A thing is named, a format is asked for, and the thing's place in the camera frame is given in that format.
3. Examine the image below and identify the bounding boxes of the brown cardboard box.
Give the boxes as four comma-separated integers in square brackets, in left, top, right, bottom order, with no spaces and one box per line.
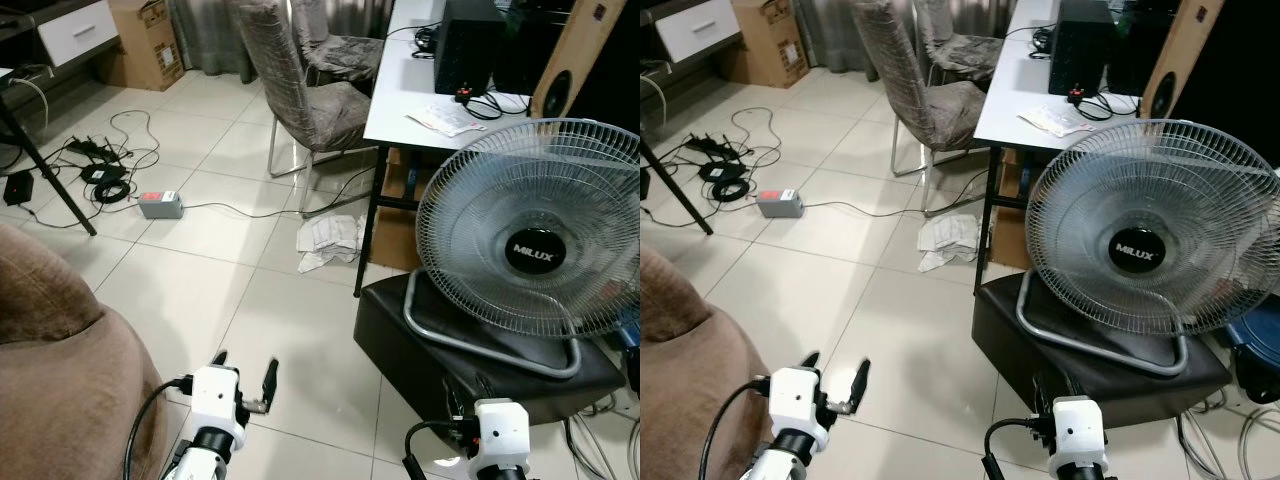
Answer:
[368,148,429,272]
[732,0,810,90]
[97,0,187,92]
[988,148,1033,270]

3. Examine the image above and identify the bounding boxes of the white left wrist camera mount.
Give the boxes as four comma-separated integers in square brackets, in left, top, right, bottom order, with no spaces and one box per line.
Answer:
[769,367,832,452]
[189,365,248,452]

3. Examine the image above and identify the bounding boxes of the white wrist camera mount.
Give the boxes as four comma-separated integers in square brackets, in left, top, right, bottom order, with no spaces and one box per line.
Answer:
[769,367,832,452]
[471,399,530,477]
[189,365,248,452]
[1049,396,1110,477]

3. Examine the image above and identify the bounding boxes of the white table black legs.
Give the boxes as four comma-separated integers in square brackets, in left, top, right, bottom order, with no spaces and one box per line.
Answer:
[973,0,1143,297]
[354,0,533,298]

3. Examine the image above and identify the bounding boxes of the wooden speaker box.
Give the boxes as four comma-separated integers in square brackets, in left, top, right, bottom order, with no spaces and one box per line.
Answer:
[1140,0,1227,122]
[528,0,614,122]

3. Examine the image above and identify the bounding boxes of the grey power box red label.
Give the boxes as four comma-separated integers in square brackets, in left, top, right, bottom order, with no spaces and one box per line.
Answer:
[137,189,185,220]
[755,187,807,219]

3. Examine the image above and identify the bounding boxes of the brown fabric sofa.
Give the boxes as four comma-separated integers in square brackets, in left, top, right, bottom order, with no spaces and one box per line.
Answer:
[640,245,773,480]
[0,224,168,480]

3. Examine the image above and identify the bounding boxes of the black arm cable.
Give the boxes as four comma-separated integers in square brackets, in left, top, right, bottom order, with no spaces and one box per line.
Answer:
[982,416,1056,480]
[122,376,197,480]
[403,416,479,480]
[698,376,776,480]

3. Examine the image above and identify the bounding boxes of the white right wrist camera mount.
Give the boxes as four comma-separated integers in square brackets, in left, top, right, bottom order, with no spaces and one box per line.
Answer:
[1049,396,1110,477]
[471,399,530,477]

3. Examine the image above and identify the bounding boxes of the grey curtain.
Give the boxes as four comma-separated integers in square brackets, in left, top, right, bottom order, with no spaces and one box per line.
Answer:
[168,0,257,83]
[795,0,881,73]

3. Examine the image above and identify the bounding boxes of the grey-brown fabric chair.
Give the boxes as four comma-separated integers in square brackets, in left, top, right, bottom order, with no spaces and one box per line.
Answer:
[235,0,379,183]
[915,0,1006,83]
[290,0,389,87]
[852,0,993,181]

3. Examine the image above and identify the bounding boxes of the coiled black cable bundle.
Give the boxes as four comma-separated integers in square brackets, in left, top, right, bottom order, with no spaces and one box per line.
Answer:
[700,160,753,201]
[79,162,131,204]

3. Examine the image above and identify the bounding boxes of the blue round container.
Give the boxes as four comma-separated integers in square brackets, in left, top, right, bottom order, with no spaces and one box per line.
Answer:
[614,304,641,353]
[1222,298,1280,405]

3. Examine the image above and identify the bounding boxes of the black leather ottoman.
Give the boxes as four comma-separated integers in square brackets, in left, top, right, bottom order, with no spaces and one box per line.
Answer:
[353,270,627,427]
[972,272,1234,431]

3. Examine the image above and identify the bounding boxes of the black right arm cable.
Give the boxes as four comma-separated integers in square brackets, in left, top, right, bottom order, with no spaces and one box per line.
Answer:
[403,416,479,480]
[982,416,1056,480]

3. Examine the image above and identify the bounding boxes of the white drawer cabinet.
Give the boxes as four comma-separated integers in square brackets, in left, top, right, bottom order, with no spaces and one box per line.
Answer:
[654,0,742,64]
[36,0,122,68]

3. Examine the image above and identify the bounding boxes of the black computer case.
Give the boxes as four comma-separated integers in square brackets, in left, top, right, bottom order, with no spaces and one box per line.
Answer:
[1047,0,1117,97]
[432,0,507,94]

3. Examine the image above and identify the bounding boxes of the grey floor cable tangle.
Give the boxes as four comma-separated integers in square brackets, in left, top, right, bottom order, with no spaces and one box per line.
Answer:
[562,405,641,480]
[1172,395,1280,480]

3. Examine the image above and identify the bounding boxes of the white printed paper packet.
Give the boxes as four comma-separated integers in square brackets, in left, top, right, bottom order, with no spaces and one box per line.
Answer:
[1017,103,1097,139]
[406,103,487,139]

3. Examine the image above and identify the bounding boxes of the black stand leg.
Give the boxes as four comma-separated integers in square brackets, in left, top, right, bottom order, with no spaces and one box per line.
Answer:
[0,95,99,239]
[640,140,714,237]

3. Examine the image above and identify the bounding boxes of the black power strip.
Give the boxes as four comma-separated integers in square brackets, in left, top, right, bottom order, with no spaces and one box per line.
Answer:
[66,136,123,161]
[686,135,743,159]

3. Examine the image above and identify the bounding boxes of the grey floor fan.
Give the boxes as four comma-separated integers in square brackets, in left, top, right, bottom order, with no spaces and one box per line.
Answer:
[1016,119,1280,377]
[403,118,641,380]

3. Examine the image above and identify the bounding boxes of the white crumpled cloth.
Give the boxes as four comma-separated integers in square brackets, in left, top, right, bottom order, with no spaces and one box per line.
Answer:
[296,214,364,274]
[917,212,983,274]

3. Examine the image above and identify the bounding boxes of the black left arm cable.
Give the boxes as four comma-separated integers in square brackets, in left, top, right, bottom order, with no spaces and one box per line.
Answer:
[698,376,776,480]
[122,376,197,480]

